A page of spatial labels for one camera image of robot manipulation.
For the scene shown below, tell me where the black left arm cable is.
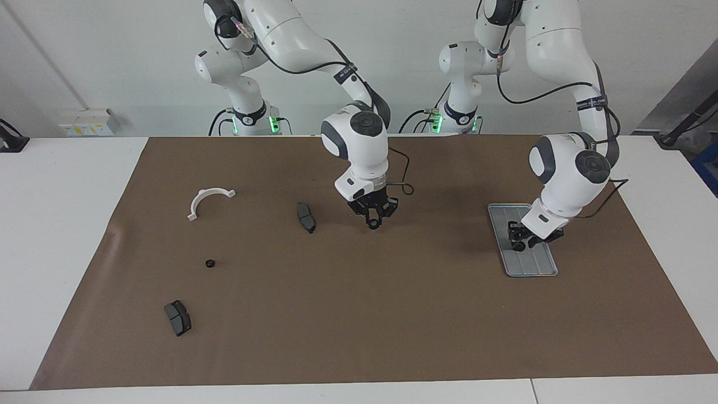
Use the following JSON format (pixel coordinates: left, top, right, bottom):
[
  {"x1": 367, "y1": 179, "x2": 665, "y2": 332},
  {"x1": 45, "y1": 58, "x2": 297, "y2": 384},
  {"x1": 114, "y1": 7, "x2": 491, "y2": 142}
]
[{"x1": 494, "y1": 34, "x2": 629, "y2": 219}]

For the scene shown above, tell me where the black clamp mount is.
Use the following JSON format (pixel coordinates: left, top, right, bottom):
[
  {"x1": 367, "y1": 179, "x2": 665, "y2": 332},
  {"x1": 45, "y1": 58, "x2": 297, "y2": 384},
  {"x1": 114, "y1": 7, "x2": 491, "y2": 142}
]
[{"x1": 0, "y1": 119, "x2": 30, "y2": 153}]

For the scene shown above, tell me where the short grey brake pad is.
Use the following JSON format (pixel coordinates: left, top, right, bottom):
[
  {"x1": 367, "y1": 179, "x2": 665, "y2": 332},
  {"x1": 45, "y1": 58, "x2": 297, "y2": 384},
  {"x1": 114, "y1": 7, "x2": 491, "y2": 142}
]
[{"x1": 164, "y1": 300, "x2": 192, "y2": 337}]

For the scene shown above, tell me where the white wall socket box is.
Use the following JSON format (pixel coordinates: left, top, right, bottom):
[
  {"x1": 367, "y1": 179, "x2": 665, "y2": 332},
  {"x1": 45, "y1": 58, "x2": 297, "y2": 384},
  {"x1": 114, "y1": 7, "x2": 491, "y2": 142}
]
[{"x1": 59, "y1": 108, "x2": 119, "y2": 137}]

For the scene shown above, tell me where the white curved plastic bracket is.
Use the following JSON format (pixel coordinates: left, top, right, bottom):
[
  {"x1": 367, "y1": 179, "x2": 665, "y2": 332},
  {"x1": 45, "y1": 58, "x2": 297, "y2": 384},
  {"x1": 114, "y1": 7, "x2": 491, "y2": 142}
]
[{"x1": 187, "y1": 187, "x2": 237, "y2": 222}]

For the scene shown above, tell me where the black right base cable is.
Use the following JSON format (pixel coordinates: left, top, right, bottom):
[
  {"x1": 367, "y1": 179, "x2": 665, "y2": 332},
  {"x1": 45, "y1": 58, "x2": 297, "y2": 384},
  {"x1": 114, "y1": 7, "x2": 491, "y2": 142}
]
[{"x1": 209, "y1": 108, "x2": 235, "y2": 136}]

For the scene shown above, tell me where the black base cable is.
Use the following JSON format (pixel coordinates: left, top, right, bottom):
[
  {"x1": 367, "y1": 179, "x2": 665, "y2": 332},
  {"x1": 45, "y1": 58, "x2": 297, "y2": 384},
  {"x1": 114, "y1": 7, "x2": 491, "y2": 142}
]
[
  {"x1": 399, "y1": 107, "x2": 435, "y2": 134},
  {"x1": 209, "y1": 108, "x2": 235, "y2": 136}
]

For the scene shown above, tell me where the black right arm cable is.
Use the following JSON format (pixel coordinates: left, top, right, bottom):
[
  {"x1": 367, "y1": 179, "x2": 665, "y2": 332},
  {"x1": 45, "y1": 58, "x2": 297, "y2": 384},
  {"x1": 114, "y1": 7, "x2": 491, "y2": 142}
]
[{"x1": 227, "y1": 14, "x2": 416, "y2": 197}]

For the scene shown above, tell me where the blue crate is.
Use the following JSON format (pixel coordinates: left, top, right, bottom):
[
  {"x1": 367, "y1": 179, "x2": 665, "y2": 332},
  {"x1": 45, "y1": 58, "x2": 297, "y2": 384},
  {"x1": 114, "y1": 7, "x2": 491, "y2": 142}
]
[{"x1": 691, "y1": 140, "x2": 718, "y2": 198}]

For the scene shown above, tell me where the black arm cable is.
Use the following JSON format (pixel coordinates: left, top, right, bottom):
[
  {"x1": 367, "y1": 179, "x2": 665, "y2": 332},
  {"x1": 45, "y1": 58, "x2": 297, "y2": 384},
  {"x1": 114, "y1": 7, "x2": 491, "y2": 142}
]
[
  {"x1": 494, "y1": 34, "x2": 629, "y2": 219},
  {"x1": 227, "y1": 14, "x2": 416, "y2": 197}
]

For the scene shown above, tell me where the black left base cable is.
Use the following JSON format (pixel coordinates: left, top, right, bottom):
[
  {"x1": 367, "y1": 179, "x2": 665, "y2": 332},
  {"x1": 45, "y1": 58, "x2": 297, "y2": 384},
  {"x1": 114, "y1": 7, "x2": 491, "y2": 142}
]
[{"x1": 399, "y1": 107, "x2": 435, "y2": 134}]

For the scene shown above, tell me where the black stand pole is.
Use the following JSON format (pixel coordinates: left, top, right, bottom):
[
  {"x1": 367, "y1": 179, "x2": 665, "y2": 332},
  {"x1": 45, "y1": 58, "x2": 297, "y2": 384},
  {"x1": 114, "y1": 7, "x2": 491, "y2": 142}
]
[{"x1": 656, "y1": 90, "x2": 718, "y2": 149}]

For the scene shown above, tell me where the brown table mat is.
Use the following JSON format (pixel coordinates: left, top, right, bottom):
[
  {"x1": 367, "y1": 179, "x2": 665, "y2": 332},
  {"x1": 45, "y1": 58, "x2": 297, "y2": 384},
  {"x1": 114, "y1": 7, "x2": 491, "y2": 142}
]
[{"x1": 29, "y1": 134, "x2": 718, "y2": 391}]

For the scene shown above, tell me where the long grey brake pad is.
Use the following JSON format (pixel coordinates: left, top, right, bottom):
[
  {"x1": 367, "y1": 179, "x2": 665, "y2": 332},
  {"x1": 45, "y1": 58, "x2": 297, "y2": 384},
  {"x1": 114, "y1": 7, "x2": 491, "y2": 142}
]
[{"x1": 296, "y1": 202, "x2": 316, "y2": 235}]

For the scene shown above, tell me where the silver metal tray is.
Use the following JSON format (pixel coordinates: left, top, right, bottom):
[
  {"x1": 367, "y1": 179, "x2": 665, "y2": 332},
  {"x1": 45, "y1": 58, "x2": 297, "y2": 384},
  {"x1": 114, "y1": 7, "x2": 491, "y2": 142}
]
[{"x1": 487, "y1": 203, "x2": 559, "y2": 278}]

